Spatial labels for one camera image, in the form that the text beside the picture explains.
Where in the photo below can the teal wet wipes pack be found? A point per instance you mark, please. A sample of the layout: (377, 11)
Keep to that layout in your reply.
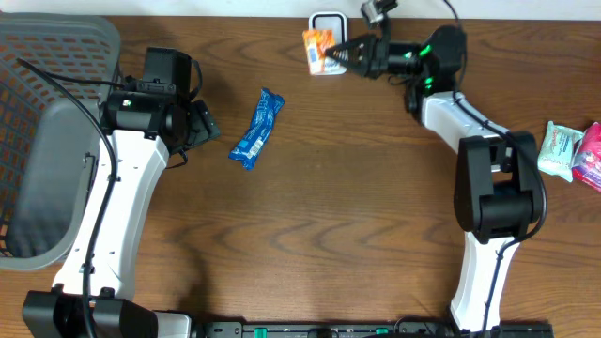
(558, 151)

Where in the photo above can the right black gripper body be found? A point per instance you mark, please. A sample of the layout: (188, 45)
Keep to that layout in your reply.
(396, 57)

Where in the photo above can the blue snack wrapper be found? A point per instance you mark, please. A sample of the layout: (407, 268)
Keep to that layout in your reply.
(251, 144)

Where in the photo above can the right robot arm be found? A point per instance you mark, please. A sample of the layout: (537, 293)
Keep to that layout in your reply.
(499, 198)

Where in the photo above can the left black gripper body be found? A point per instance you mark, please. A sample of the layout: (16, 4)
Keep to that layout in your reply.
(203, 125)

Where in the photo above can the purple Carefree pad pack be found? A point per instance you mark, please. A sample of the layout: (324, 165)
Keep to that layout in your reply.
(586, 166)

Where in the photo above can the grey plastic mesh basket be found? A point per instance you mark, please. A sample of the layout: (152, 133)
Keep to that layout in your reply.
(48, 147)

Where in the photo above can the orange Kleenex tissue pack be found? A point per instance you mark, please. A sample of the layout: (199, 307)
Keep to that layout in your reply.
(316, 43)

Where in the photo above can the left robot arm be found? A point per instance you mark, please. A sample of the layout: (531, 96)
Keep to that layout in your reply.
(99, 233)

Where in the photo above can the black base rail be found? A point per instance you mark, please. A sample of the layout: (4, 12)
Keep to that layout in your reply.
(404, 328)

